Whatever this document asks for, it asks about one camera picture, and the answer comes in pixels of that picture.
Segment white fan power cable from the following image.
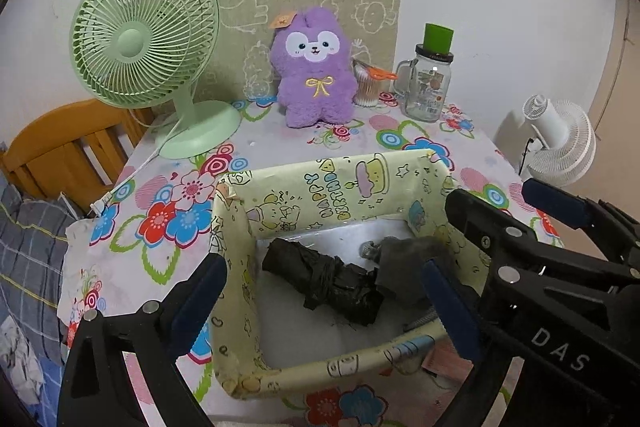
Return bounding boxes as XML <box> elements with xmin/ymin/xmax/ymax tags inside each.
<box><xmin>90</xmin><ymin>109</ymin><xmax>176</xmax><ymax>215</ymax></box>

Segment cartoon print storage box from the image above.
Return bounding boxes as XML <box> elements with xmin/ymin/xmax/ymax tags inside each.
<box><xmin>209</xmin><ymin>152</ymin><xmax>493</xmax><ymax>400</ymax></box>

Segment cotton swab container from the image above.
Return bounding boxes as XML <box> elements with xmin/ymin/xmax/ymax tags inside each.
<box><xmin>351</xmin><ymin>57</ymin><xmax>401</xmax><ymax>108</ymax></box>

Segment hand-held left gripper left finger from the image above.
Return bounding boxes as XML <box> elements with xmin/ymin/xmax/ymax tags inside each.
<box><xmin>57</xmin><ymin>253</ymin><xmax>228</xmax><ymax>427</ymax></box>

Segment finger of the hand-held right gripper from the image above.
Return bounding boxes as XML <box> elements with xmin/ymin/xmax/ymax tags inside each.
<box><xmin>444</xmin><ymin>188</ymin><xmax>640</xmax><ymax>427</ymax></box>
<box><xmin>521</xmin><ymin>178</ymin><xmax>640</xmax><ymax>260</ymax></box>

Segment black cloth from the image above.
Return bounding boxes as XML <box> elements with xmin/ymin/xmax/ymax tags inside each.
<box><xmin>261</xmin><ymin>237</ymin><xmax>383</xmax><ymax>328</ymax></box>

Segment glass mug jar green lid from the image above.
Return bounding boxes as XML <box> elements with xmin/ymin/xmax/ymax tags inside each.
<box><xmin>393</xmin><ymin>23</ymin><xmax>456</xmax><ymax>124</ymax></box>

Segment floral tablecloth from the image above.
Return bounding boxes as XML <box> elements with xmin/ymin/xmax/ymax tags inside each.
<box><xmin>57</xmin><ymin>94</ymin><xmax>563</xmax><ymax>427</ymax></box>

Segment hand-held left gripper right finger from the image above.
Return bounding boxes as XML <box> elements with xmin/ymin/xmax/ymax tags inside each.
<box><xmin>421</xmin><ymin>258</ymin><xmax>524</xmax><ymax>427</ymax></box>

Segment purple plush toy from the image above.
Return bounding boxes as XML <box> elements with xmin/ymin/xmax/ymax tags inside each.
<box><xmin>270</xmin><ymin>6</ymin><xmax>360</xmax><ymax>128</ymax></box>

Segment white patterned cloth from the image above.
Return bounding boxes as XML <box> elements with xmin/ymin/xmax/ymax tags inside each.
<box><xmin>0</xmin><ymin>314</ymin><xmax>43</xmax><ymax>408</ymax></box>

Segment beige printed wall board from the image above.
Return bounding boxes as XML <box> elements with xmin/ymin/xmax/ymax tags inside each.
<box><xmin>197</xmin><ymin>0</ymin><xmax>405</xmax><ymax>105</ymax></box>

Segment blue plaid blanket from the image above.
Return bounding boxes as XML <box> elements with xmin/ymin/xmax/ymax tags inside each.
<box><xmin>0</xmin><ymin>172</ymin><xmax>83</xmax><ymax>408</ymax></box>

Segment white desk fan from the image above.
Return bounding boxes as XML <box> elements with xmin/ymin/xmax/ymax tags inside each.
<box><xmin>517</xmin><ymin>93</ymin><xmax>598</xmax><ymax>188</ymax></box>

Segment grey cloth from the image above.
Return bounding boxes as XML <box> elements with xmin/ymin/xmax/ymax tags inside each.
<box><xmin>360</xmin><ymin>234</ymin><xmax>453</xmax><ymax>308</ymax></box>

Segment pink paper sheet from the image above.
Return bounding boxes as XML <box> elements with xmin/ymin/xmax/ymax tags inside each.
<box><xmin>422</xmin><ymin>347</ymin><xmax>476</xmax><ymax>378</ymax></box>

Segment green desk fan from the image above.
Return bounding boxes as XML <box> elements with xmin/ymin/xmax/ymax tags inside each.
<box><xmin>70</xmin><ymin>0</ymin><xmax>242</xmax><ymax>159</ymax></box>

